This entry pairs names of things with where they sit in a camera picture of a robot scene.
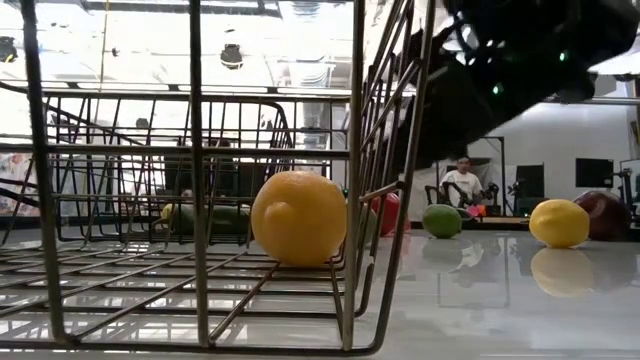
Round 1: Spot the black monitor on stand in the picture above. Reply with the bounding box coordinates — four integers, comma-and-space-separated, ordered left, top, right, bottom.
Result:
574, 158, 615, 189

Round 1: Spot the white whiteboard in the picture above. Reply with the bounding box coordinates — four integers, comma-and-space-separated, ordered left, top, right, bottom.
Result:
619, 158, 640, 206

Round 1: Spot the person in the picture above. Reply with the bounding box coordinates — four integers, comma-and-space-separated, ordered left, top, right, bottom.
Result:
439, 155, 485, 207

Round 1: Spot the black wire basket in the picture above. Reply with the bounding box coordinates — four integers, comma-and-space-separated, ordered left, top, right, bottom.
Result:
0, 99, 296, 246

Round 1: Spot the black ceiling device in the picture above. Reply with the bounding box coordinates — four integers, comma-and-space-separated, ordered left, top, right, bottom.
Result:
0, 35, 19, 64

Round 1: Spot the background wooden table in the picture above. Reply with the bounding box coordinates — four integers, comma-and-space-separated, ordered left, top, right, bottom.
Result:
462, 215, 531, 231

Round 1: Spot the bronze wire basket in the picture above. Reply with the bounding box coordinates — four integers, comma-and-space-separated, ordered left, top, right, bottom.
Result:
0, 0, 436, 357

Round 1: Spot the floral patterned cloth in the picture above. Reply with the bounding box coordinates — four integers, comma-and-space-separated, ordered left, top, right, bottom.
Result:
0, 152, 41, 217

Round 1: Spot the green cucumber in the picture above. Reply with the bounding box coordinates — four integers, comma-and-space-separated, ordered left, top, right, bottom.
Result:
172, 203, 252, 235

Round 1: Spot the round black ceiling fixture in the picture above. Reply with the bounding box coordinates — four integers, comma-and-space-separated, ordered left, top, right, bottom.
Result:
219, 43, 245, 70

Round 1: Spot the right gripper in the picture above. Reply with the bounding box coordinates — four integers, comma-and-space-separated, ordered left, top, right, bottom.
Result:
394, 29, 599, 170

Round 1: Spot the dark monitor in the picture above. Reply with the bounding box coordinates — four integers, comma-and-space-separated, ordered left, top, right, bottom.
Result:
163, 149, 201, 196

